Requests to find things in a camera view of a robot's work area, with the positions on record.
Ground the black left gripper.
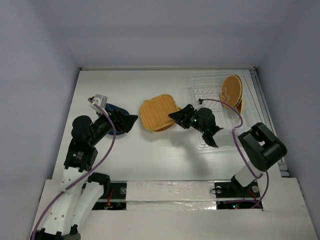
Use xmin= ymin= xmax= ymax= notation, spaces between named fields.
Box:
xmin=89 ymin=106 xmax=137 ymax=145

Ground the dark blue plate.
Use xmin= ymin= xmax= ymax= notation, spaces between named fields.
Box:
xmin=105 ymin=103 xmax=129 ymax=136

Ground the square woven plate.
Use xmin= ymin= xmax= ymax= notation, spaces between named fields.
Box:
xmin=139 ymin=94 xmax=181 ymax=132
xmin=150 ymin=106 xmax=182 ymax=132

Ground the round woven plate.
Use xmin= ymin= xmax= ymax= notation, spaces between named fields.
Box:
xmin=220 ymin=75 xmax=241 ymax=107

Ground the round bamboo plate green rim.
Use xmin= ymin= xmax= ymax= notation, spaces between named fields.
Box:
xmin=236 ymin=75 xmax=244 ymax=107

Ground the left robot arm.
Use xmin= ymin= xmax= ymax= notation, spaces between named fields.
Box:
xmin=30 ymin=110 xmax=138 ymax=240

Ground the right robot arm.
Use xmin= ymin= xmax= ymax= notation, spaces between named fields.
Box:
xmin=168 ymin=104 xmax=288 ymax=196

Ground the small woven plate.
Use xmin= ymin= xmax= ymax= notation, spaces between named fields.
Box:
xmin=236 ymin=96 xmax=245 ymax=115

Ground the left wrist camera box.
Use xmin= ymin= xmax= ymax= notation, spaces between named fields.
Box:
xmin=88 ymin=94 xmax=108 ymax=112

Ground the clear wire dish rack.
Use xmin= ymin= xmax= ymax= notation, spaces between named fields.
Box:
xmin=187 ymin=71 xmax=251 ymax=148

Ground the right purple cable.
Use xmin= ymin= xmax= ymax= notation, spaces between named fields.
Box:
xmin=198 ymin=98 xmax=270 ymax=210

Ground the purple cable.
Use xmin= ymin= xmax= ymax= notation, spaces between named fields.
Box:
xmin=27 ymin=98 xmax=117 ymax=240
xmin=198 ymin=98 xmax=270 ymax=210

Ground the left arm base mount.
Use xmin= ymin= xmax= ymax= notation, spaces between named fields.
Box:
xmin=92 ymin=181 xmax=127 ymax=211

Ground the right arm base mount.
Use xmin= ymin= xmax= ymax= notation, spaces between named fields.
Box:
xmin=210 ymin=180 xmax=263 ymax=210

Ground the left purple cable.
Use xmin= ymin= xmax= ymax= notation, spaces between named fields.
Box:
xmin=27 ymin=98 xmax=117 ymax=240

